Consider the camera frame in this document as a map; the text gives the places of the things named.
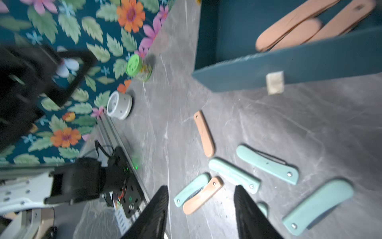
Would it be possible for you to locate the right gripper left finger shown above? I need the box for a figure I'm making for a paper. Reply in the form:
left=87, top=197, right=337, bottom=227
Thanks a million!
left=121, top=185, right=169, bottom=239

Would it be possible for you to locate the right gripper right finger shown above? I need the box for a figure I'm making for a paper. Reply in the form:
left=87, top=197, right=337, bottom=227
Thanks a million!
left=234, top=185, right=282, bottom=239

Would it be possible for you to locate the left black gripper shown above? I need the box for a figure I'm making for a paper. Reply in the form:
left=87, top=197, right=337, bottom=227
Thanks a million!
left=1, top=45, right=97, bottom=149

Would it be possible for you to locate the mint knife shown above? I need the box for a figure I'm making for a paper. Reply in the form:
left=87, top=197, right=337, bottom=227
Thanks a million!
left=174, top=173, right=211, bottom=208
left=209, top=158, right=261, bottom=194
left=236, top=145, right=299, bottom=185

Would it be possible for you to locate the pink knife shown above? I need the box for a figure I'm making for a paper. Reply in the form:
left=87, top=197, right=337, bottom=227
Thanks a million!
left=270, top=18, right=322, bottom=51
left=194, top=111, right=215, bottom=157
left=307, top=0, right=377, bottom=43

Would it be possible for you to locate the teal drawer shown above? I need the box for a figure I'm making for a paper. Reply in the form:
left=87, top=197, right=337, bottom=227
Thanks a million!
left=192, top=1, right=382, bottom=92

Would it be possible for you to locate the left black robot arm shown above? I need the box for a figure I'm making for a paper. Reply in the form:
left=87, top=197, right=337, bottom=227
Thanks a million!
left=1, top=45, right=129, bottom=239

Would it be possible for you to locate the mint knife diagonal center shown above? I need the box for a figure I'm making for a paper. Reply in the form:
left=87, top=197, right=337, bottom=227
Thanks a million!
left=283, top=179, right=355, bottom=236

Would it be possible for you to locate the white round disc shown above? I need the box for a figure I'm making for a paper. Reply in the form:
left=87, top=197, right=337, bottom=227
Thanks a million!
left=106, top=91, right=133, bottom=120

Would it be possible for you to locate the green lid small jar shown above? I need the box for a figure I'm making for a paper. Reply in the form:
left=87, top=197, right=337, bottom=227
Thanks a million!
left=126, top=54, right=152, bottom=82

